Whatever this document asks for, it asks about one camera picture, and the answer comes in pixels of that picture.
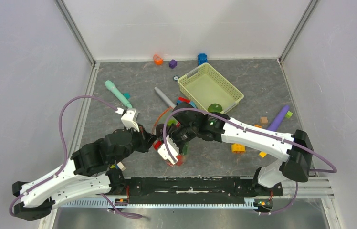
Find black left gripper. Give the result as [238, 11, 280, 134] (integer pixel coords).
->
[111, 122, 158, 165]

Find clear zip bag orange zipper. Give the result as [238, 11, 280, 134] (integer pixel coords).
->
[152, 107, 189, 161]

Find dark purple plum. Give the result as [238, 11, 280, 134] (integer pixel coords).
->
[156, 124, 164, 137]

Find red strawberry bunch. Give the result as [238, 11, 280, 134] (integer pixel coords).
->
[166, 155, 186, 167]

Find dark green round fruit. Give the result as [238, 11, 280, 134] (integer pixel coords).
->
[207, 103, 223, 113]

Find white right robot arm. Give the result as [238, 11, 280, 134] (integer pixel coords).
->
[155, 103, 313, 195]

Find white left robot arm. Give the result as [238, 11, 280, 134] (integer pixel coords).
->
[10, 126, 158, 221]

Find small striped wooden block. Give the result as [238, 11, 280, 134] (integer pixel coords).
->
[116, 162, 126, 171]

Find multicolour brick block stack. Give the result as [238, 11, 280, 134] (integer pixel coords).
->
[176, 97, 197, 108]

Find grey toy microphone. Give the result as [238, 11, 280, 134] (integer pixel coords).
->
[154, 87, 176, 108]

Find teal small block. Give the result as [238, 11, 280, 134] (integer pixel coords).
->
[123, 93, 130, 100]

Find pale green perforated basket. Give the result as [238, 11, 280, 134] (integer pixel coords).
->
[178, 63, 244, 114]

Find yellow arch block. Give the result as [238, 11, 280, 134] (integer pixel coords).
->
[231, 144, 246, 154]

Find mint green toy pen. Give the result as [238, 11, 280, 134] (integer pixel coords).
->
[105, 80, 133, 108]

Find purple small brick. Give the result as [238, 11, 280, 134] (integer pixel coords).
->
[168, 59, 178, 69]

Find orange semicircle block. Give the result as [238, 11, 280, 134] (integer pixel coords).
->
[153, 54, 164, 65]

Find blue small brick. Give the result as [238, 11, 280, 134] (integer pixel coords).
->
[197, 53, 208, 66]

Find yellow small block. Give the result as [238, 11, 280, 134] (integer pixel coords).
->
[259, 151, 267, 158]

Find purple cylinder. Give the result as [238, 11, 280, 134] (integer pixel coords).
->
[267, 105, 290, 131]

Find green cube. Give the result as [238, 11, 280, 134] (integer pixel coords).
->
[285, 111, 293, 119]

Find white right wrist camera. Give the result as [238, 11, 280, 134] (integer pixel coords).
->
[157, 138, 179, 165]

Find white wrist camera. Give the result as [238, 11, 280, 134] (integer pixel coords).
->
[116, 108, 140, 132]
[157, 138, 179, 165]

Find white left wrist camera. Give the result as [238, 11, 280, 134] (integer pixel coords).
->
[116, 108, 140, 132]

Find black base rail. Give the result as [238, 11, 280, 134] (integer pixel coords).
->
[107, 177, 284, 204]

